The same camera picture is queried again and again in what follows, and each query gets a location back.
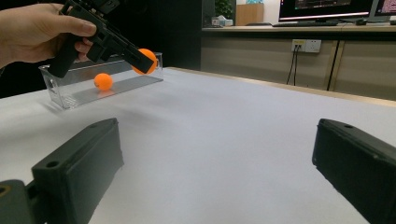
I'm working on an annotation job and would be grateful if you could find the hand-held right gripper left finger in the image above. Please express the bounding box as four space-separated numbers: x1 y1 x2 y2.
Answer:
31 117 125 224

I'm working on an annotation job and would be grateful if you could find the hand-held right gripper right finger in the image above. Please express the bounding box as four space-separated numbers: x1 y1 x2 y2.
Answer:
312 118 396 224

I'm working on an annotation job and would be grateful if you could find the orange ball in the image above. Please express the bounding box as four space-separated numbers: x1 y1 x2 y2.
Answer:
93 73 114 91
131 48 159 76

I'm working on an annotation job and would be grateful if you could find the clear plastic container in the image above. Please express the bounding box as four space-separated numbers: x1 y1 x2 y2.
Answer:
38 51 164 110

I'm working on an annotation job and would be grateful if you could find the pale tissue box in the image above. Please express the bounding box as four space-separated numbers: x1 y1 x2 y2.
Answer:
211 15 233 27

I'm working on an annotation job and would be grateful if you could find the green potted plant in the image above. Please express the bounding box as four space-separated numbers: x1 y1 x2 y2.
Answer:
214 0 236 20

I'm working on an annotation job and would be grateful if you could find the white table cover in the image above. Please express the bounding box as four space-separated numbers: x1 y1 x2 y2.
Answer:
0 66 396 224

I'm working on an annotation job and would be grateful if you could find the beige panelled counter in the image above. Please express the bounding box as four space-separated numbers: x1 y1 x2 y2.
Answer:
200 23 396 102

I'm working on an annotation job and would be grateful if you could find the brown box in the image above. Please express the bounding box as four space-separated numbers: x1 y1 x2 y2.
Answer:
235 3 265 27

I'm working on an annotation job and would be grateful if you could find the black keyboard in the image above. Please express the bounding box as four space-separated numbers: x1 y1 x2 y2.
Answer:
273 21 341 28

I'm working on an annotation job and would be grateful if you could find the large black monitor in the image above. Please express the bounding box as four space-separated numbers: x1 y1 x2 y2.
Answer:
278 0 375 22

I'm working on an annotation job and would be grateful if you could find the black wall cable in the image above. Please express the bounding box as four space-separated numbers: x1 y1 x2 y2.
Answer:
293 46 299 87
286 46 295 86

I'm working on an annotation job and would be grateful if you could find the white wall socket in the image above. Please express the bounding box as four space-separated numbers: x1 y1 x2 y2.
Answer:
291 38 322 54

